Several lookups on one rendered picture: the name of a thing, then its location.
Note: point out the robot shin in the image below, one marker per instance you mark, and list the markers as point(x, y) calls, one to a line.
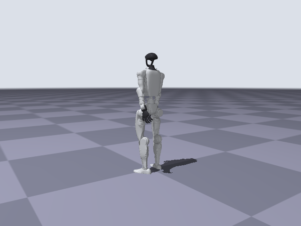
point(157, 150)
point(144, 152)

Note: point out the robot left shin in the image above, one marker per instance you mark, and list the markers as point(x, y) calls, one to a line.
point(144, 152)

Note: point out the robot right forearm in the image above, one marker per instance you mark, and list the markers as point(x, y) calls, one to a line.
point(157, 98)

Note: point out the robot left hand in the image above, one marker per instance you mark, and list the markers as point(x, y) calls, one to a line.
point(145, 115)

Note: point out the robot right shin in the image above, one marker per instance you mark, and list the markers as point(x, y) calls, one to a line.
point(157, 150)

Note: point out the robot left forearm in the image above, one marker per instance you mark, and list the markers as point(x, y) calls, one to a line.
point(141, 98)

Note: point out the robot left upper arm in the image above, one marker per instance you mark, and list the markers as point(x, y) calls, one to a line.
point(141, 75)

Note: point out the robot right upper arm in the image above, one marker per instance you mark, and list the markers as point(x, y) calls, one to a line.
point(161, 82)

